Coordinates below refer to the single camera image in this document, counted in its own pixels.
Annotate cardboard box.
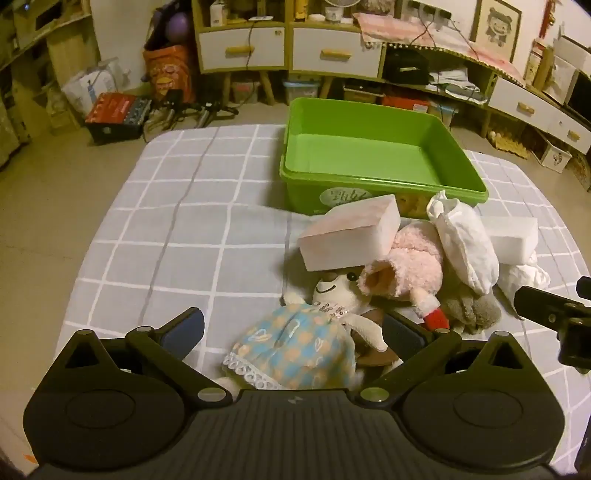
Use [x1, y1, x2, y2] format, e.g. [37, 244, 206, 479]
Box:
[344, 88, 384, 104]

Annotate clear storage box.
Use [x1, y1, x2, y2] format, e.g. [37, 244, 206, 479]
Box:
[231, 80, 260, 104]

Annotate white crumpled cloth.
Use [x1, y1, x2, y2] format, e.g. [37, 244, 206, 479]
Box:
[496, 251, 551, 319]

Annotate black tripod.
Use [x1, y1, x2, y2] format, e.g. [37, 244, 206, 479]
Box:
[152, 90, 238, 134]

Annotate egg carton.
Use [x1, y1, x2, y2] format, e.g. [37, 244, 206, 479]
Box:
[489, 131, 529, 158]

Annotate light wooden shelf unit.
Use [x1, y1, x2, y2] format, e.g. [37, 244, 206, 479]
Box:
[0, 0, 100, 134]

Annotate clear box with blue lid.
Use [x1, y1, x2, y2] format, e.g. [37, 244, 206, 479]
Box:
[283, 79, 321, 107]

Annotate doll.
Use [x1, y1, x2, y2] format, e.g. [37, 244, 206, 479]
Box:
[215, 268, 391, 400]

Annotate black bag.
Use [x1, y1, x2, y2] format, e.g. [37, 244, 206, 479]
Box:
[383, 48, 431, 86]

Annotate white cloth pouch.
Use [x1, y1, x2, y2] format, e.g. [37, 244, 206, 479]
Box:
[426, 189, 500, 296]

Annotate framed cartoon girl picture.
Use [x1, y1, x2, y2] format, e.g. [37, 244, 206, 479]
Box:
[471, 0, 522, 61]

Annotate wooden cabinet unit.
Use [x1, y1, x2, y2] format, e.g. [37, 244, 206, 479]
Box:
[191, 0, 591, 155]

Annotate green plastic bin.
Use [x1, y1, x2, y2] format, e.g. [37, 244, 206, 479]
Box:
[278, 97, 490, 220]

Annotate pink cloth runner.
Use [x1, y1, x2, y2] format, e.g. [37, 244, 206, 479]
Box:
[353, 11, 527, 86]

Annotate white cabinet drawer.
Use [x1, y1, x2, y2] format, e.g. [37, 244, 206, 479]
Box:
[549, 110, 591, 154]
[198, 27, 286, 72]
[488, 78, 555, 132]
[292, 27, 384, 78]

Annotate purple ball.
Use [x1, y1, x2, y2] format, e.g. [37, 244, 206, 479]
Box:
[166, 11, 191, 42]

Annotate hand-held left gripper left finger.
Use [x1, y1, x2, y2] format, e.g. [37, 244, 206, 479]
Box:
[65, 308, 232, 409]

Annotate white sponge block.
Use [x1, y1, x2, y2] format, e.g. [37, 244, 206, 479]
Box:
[480, 216, 540, 266]

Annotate orange printed bag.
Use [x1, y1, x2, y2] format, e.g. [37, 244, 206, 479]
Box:
[143, 44, 195, 104]

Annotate pink sponge block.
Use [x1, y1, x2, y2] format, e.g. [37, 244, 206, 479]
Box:
[298, 194, 402, 272]

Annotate white microwave oven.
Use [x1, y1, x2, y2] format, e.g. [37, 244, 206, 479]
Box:
[551, 55, 591, 123]

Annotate red and black box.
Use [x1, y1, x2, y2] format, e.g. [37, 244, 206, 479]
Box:
[85, 92, 151, 141]

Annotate white plastic bag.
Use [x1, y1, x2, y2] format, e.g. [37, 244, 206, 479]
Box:
[62, 58, 121, 116]

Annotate grey checked bed sheet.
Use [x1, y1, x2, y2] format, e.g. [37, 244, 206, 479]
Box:
[54, 124, 591, 467]

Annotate grey plush toy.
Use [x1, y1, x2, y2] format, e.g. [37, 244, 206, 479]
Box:
[438, 284, 502, 335]

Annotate stack of folded cloths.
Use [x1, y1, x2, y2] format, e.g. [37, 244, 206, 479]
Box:
[429, 68, 488, 103]

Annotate santa plush toy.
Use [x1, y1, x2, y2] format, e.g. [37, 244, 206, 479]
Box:
[358, 222, 451, 330]

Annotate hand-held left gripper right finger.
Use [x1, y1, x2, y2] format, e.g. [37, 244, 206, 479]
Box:
[359, 314, 529, 408]

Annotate white printed box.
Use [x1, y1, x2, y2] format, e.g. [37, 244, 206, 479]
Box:
[538, 143, 573, 174]

